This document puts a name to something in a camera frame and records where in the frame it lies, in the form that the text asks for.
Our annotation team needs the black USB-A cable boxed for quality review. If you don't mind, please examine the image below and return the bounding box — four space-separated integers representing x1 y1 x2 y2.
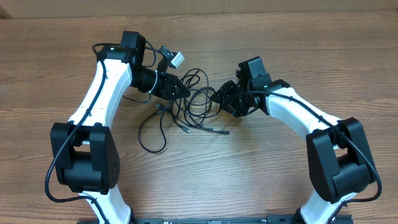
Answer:
170 68 231 136

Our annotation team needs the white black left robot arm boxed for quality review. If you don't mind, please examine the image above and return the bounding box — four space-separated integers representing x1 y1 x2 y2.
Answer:
44 30 190 223

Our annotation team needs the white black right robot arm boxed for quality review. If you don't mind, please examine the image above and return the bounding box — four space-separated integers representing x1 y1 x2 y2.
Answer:
210 57 382 223

